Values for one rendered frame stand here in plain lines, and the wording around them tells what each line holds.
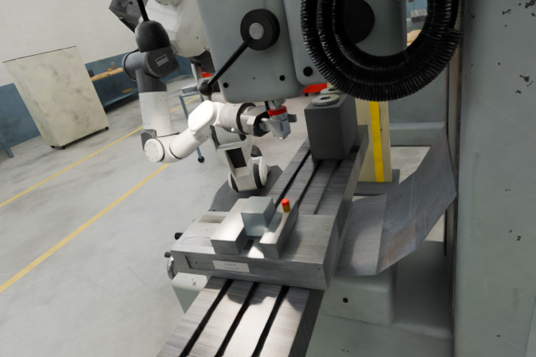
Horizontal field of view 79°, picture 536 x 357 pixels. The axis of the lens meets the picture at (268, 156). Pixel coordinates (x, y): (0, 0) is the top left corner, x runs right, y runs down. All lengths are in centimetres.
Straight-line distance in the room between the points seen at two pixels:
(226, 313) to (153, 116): 66
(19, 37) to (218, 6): 862
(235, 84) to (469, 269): 54
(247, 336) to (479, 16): 59
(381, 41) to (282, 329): 51
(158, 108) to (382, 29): 75
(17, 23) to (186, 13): 825
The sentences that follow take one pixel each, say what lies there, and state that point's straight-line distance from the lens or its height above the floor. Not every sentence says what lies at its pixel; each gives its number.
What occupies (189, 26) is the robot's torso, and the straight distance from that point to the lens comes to 114.
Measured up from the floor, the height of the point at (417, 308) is 78.
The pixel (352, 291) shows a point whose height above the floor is 88.
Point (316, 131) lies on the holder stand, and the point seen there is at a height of 109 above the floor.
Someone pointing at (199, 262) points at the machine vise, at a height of 102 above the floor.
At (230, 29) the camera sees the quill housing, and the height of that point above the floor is 147.
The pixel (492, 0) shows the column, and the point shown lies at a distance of 48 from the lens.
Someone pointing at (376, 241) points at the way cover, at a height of 93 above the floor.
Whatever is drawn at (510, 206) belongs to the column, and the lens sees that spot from 58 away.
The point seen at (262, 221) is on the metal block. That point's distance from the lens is 67.
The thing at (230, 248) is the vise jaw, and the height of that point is 107.
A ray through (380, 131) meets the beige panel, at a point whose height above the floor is 48.
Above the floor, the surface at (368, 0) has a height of 147.
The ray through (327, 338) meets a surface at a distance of 100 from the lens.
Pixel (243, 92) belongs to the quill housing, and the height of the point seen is 134.
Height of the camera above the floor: 149
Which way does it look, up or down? 24 degrees down
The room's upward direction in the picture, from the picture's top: 13 degrees counter-clockwise
